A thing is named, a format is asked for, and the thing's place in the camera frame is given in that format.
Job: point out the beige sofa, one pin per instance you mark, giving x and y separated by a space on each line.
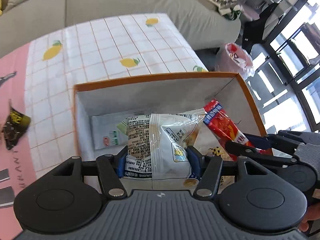
25 20

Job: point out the person right hand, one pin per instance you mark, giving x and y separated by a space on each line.
312 213

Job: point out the white blue snack bag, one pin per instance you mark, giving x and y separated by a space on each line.
157 145

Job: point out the pink trash bin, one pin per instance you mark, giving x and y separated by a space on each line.
232 58

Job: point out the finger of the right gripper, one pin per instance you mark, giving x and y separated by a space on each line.
252 153
263 143

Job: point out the white green flat packet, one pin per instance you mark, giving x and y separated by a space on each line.
109 130

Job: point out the grey office chair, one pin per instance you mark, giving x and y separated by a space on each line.
259 18

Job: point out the pink white tablecloth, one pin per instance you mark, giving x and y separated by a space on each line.
37 80

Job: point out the yellow cushion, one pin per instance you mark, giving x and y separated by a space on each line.
1 10

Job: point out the puffed rice snack bag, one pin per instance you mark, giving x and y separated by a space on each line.
220 152

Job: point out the red snack bag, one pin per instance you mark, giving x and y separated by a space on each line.
220 124

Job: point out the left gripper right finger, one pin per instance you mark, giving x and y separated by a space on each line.
207 169

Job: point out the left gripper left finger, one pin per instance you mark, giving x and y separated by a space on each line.
111 169

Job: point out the black yellow snack bag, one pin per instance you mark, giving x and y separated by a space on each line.
15 127

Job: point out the orange storage box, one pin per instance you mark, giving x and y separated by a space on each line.
172 93

